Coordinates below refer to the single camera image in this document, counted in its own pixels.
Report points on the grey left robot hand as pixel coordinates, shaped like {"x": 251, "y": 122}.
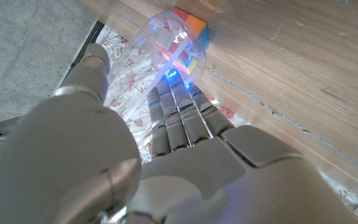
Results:
{"x": 197, "y": 180}

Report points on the clear plastic spray bottle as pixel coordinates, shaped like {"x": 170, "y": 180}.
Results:
{"x": 154, "y": 62}

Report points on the floral print backdrop cloth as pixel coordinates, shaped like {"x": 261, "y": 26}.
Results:
{"x": 129, "y": 84}

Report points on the black backdrop stand pole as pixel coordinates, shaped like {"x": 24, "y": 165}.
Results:
{"x": 84, "y": 46}

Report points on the orange yellow red cube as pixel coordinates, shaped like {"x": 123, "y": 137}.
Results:
{"x": 196, "y": 26}

